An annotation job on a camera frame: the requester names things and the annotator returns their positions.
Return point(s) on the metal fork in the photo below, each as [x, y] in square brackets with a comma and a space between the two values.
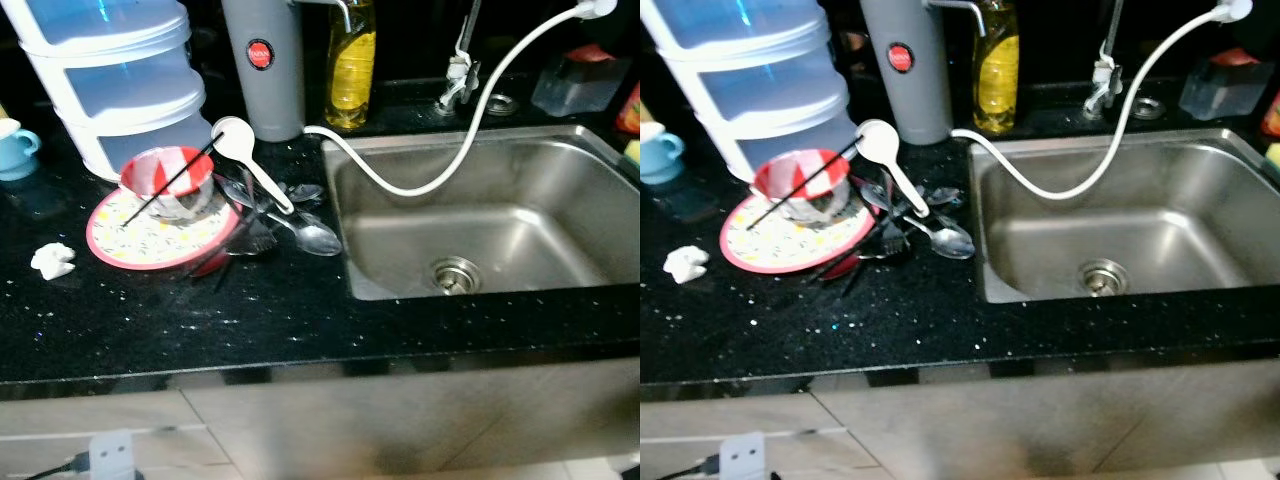
[893, 238]
[255, 235]

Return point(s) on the white crumpled tissue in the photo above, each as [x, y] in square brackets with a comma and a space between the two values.
[52, 260]
[686, 264]

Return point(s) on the pink rimmed floral plate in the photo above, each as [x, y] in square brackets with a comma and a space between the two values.
[150, 245]
[785, 248]

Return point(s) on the yellow dish soap bottle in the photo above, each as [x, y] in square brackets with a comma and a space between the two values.
[352, 70]
[997, 70]

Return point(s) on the black chopstick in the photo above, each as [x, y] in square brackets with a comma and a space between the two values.
[800, 195]
[165, 195]

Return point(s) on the white plastic soup spoon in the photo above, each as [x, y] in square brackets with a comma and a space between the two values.
[877, 140]
[233, 138]

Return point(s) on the white stacked plastic container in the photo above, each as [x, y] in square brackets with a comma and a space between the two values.
[750, 90]
[100, 90]

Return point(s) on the grey thermos bottle red label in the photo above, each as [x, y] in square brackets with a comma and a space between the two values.
[905, 100]
[265, 100]

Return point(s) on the red food package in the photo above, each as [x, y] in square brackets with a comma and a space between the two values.
[630, 110]
[1272, 115]

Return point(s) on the large metal spoon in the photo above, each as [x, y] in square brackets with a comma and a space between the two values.
[318, 238]
[950, 240]

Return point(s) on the small metal spoon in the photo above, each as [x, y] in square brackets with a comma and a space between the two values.
[302, 192]
[940, 195]

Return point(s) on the stainless steel sink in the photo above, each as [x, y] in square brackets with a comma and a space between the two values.
[520, 220]
[1160, 220]

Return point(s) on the red and white bowl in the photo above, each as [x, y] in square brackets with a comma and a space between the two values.
[775, 178]
[145, 175]

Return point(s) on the clear container red lid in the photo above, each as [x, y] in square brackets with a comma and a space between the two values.
[1225, 92]
[580, 90]

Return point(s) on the metal sink drain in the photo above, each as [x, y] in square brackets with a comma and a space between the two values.
[1104, 277]
[457, 275]

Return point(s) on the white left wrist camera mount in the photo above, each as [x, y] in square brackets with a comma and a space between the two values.
[743, 457]
[110, 455]

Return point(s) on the blue mug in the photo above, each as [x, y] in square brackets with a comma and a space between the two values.
[658, 155]
[15, 150]

